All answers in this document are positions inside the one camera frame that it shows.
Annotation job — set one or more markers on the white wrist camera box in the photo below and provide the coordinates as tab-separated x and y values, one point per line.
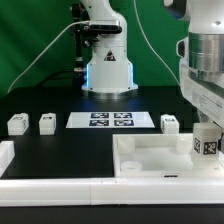
182	49

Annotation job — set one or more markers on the white U-shaped fence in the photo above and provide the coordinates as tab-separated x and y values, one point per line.
112	191

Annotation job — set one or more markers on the white square tabletop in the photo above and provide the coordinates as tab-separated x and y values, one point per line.
162	156

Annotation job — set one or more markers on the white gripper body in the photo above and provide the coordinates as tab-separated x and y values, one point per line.
207	97

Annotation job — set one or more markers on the white marker sheet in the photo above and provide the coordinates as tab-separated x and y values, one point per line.
110	120

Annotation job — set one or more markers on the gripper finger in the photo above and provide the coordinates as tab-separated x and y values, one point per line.
221	143
204	118

